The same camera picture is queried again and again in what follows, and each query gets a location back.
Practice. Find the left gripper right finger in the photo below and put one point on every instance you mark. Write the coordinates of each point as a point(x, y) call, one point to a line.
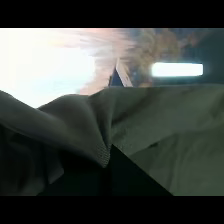
point(133, 180)

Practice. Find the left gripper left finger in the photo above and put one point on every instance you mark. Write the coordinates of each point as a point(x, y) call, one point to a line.
point(83, 181)

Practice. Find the olive green shirt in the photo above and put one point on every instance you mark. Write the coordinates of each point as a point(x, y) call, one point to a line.
point(160, 126)

